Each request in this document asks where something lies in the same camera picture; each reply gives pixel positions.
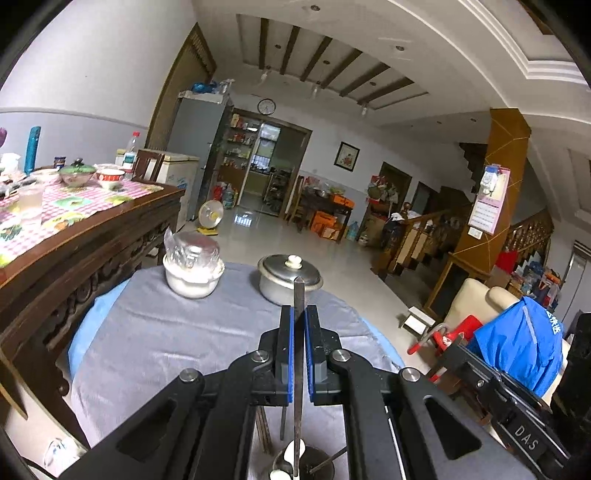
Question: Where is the green glass-lidded bowl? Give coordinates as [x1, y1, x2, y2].
[59, 158, 98, 186]

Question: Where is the blue jacket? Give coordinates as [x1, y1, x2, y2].
[473, 296, 571, 402]

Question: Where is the red and white bowl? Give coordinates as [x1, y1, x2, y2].
[97, 168, 126, 191]

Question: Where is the beige armchair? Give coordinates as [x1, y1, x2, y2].
[443, 277, 527, 333]

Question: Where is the black utensil holder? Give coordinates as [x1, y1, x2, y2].
[249, 443, 338, 480]

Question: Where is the yellow floor fan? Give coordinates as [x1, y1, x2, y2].
[196, 200, 225, 236]

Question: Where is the metal pot with lid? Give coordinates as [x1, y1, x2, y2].
[257, 254, 324, 306]

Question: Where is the pink wall calendar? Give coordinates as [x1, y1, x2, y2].
[467, 164, 511, 238]

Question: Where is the white chest freezer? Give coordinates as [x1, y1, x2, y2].
[154, 152, 200, 222]

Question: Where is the dark metal chopstick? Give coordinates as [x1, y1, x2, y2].
[290, 276, 306, 480]

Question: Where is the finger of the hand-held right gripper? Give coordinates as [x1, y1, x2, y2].
[434, 342, 509, 398]

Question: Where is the teal thermos bottle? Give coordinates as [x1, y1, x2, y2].
[25, 126, 42, 176]

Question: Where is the red plastic chair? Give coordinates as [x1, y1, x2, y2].
[407, 315, 485, 384]

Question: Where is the orange cardboard box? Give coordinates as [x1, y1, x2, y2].
[310, 211, 346, 241]

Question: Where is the grey tablecloth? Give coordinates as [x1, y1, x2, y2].
[69, 261, 402, 480]

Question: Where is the white step stool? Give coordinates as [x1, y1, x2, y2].
[399, 307, 437, 340]

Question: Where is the wooden chair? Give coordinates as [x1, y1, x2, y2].
[133, 148, 164, 183]

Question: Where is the clear plastic cup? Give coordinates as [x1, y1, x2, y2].
[17, 185, 44, 227]

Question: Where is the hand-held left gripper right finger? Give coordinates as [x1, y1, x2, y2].
[305, 305, 543, 480]

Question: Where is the pink checked tablecloth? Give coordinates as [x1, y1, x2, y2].
[0, 178, 164, 268]

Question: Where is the wooden side table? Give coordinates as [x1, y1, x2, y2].
[295, 178, 354, 241]

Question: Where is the grey refrigerator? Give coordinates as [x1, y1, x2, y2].
[168, 92, 234, 222]

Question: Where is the white bowl with plastic bag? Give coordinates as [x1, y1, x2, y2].
[163, 231, 225, 300]

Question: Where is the dark wooden sideboard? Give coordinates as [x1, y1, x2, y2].
[0, 182, 185, 448]

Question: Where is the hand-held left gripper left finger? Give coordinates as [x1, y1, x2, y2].
[58, 305, 296, 480]

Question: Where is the framed flower picture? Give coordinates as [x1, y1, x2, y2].
[334, 141, 361, 169]

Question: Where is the clear bottle with red cap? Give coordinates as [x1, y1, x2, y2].
[124, 131, 140, 181]

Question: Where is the wooden stair railing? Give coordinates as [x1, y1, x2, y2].
[374, 210, 455, 278]

